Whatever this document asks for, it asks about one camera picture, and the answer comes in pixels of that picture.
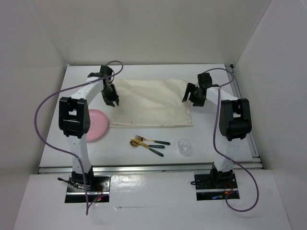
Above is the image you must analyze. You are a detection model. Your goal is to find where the pink plate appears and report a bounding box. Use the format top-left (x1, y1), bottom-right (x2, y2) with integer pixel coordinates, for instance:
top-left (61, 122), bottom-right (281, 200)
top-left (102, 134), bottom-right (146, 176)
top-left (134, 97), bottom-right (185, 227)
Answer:
top-left (86, 109), bottom-right (109, 142)

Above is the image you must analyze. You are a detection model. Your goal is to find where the cream cloth placemat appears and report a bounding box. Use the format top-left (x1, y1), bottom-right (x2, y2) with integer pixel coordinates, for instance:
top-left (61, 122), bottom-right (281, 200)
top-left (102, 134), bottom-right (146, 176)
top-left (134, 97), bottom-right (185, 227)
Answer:
top-left (110, 79), bottom-right (193, 128)

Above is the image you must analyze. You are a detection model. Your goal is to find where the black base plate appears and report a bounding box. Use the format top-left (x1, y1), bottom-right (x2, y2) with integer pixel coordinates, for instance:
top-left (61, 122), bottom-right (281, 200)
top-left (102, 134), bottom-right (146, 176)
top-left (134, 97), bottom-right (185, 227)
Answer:
top-left (65, 175), bottom-right (111, 204)
top-left (190, 169), bottom-right (240, 201)

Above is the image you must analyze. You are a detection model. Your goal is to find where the gold knife green handle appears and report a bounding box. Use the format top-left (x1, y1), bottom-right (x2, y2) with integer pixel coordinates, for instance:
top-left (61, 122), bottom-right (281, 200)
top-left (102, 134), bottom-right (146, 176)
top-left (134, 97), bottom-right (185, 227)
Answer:
top-left (131, 138), bottom-right (164, 157)

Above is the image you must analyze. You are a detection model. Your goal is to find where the gold fork green handle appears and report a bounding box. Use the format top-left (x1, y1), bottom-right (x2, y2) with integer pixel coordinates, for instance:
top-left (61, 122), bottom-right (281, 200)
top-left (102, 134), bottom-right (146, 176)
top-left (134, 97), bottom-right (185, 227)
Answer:
top-left (135, 135), bottom-right (171, 145)

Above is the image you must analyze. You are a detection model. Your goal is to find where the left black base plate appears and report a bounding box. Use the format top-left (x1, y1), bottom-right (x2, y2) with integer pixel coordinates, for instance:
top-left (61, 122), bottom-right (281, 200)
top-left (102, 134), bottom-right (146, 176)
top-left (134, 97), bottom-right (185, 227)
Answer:
top-left (65, 175), bottom-right (111, 204)

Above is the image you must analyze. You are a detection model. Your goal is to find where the clear drinking glass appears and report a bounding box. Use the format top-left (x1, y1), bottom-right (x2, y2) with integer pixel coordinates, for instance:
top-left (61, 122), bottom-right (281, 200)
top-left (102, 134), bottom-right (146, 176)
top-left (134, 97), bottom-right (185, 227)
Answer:
top-left (178, 139), bottom-right (192, 156)

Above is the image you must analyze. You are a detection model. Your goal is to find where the gold spoon green handle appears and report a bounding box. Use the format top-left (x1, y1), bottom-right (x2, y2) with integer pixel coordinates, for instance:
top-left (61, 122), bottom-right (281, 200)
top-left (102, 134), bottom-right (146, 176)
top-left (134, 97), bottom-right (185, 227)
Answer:
top-left (130, 140), bottom-right (165, 149)

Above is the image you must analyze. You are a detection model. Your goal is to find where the front aluminium rail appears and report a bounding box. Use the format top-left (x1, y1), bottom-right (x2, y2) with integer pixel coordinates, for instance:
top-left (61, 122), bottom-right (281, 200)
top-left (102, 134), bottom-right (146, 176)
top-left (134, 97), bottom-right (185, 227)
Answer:
top-left (38, 161), bottom-right (263, 174)

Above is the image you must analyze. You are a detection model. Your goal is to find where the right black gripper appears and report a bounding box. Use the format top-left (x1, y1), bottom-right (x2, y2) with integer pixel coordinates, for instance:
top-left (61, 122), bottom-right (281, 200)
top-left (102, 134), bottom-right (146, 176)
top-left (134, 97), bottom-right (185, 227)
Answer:
top-left (182, 82), bottom-right (206, 107)

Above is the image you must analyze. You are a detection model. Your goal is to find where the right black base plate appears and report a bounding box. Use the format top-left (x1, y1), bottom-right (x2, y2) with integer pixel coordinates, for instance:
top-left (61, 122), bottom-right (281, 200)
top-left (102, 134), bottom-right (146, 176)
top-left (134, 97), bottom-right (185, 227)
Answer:
top-left (190, 169), bottom-right (240, 201)

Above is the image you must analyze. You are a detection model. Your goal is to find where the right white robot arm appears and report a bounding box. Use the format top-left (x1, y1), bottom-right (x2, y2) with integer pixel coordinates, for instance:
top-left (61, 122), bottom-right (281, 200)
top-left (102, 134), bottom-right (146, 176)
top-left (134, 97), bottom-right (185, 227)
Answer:
top-left (182, 73), bottom-right (252, 188)

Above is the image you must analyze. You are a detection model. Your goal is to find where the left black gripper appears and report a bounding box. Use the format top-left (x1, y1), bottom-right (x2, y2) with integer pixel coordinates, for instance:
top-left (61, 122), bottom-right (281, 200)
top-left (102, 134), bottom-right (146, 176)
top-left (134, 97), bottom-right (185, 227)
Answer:
top-left (100, 83), bottom-right (119, 107)

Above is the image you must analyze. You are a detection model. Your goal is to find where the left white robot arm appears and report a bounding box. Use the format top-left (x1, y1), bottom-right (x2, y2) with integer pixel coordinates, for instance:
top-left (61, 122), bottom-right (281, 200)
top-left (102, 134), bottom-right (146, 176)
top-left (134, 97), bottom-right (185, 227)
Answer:
top-left (59, 66), bottom-right (119, 191)

